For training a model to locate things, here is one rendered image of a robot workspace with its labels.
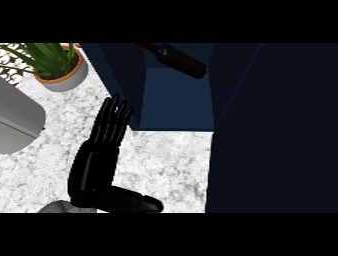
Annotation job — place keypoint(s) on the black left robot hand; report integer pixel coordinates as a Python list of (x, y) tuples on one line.
[(94, 166)]

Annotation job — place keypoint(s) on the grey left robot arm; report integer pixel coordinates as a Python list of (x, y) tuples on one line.
[(60, 207)]

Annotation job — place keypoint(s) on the dark blue cabinet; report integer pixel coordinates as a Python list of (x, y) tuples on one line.
[(175, 100)]

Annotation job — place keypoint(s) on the dark wine bottle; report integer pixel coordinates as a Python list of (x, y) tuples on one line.
[(183, 61)]

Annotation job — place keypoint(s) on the green potted plant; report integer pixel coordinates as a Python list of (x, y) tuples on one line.
[(57, 65)]

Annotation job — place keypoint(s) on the grey rounded appliance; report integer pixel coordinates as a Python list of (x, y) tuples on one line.
[(3, 113)]

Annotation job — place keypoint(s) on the black white patterned mat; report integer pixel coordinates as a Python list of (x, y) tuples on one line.
[(3, 61)]

